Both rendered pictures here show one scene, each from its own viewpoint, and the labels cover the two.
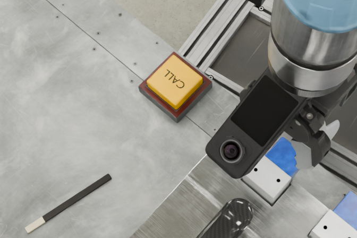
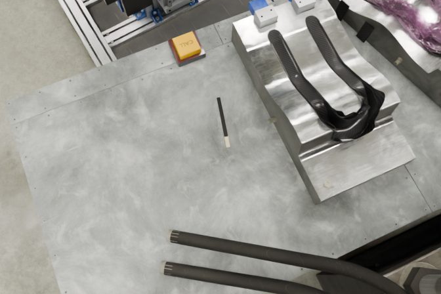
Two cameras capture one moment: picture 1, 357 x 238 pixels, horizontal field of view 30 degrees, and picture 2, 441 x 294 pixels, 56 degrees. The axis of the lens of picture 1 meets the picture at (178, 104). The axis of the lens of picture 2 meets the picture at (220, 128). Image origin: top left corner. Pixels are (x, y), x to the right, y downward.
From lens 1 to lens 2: 0.58 m
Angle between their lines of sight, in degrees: 26
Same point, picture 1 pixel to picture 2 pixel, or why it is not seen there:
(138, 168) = (220, 83)
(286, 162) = (262, 5)
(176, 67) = (180, 40)
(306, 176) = not seen: hidden behind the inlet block
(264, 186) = (271, 16)
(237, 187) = (262, 31)
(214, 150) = not seen: outside the picture
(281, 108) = not seen: outside the picture
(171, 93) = (193, 48)
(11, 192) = (203, 147)
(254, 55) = not seen: hidden behind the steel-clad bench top
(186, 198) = (257, 54)
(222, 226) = (277, 46)
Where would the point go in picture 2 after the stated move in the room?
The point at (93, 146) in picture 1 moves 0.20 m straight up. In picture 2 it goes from (197, 100) to (194, 64)
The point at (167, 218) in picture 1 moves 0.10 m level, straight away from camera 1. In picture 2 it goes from (262, 66) to (223, 62)
